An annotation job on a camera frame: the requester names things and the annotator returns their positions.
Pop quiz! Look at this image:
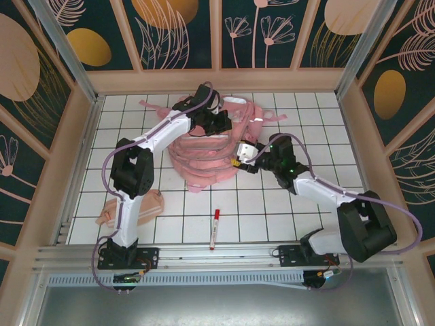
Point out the pink student backpack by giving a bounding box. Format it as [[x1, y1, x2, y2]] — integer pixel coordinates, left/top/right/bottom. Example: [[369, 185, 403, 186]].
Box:
[[138, 96, 290, 194]]

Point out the red and white marker pen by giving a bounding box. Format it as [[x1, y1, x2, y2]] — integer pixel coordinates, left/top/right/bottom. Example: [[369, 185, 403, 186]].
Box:
[[209, 209, 221, 251]]

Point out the peach fabric pencil case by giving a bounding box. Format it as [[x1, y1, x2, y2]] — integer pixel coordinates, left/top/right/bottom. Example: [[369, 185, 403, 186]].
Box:
[[94, 189, 167, 228]]

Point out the small green circuit board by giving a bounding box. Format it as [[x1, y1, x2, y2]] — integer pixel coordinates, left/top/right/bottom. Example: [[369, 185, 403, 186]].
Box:
[[318, 268, 342, 280], [112, 271, 150, 285]]

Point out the grey metal sheet panel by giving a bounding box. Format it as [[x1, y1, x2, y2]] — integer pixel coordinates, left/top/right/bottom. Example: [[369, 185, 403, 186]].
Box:
[[18, 268, 421, 326]]

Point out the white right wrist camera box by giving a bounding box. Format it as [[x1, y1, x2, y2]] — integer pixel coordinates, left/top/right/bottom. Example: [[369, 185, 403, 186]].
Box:
[[235, 141, 262, 164]]

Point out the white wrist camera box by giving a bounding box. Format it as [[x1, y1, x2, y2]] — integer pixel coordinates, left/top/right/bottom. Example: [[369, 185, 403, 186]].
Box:
[[211, 97, 228, 115], [235, 141, 262, 164]]

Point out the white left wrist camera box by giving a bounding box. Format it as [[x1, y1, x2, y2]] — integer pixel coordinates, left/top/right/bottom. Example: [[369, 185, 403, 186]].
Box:
[[211, 97, 228, 115]]

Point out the aluminium mounting rail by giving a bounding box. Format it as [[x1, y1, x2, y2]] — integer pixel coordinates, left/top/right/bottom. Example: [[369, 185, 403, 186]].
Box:
[[32, 240, 406, 273]]

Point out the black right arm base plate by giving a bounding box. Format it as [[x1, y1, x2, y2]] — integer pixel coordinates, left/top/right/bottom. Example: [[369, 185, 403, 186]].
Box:
[[277, 243, 341, 268]]

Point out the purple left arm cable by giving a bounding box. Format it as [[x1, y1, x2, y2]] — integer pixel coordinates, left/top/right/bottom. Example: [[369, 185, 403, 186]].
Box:
[[90, 81, 225, 293]]

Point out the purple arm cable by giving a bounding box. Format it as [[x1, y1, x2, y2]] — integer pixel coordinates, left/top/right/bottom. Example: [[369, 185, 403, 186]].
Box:
[[244, 133, 425, 293], [90, 81, 225, 293]]

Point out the grey slotted cable duct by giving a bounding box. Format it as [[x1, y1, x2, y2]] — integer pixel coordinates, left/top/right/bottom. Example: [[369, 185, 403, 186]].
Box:
[[47, 273, 309, 287]]

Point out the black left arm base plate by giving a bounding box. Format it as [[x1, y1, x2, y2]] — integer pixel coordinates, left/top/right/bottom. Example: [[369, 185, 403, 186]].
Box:
[[97, 247, 160, 271]]

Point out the aluminium side rail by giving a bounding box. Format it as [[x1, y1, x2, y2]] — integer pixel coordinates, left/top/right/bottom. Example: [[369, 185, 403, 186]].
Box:
[[50, 96, 105, 246]]

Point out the aluminium frame post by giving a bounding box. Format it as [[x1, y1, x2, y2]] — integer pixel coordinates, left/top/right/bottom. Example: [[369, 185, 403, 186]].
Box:
[[334, 0, 398, 98], [28, 0, 100, 100]]

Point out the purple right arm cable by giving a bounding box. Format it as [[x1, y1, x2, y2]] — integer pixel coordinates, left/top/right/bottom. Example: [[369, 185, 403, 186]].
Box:
[[244, 133, 425, 293]]

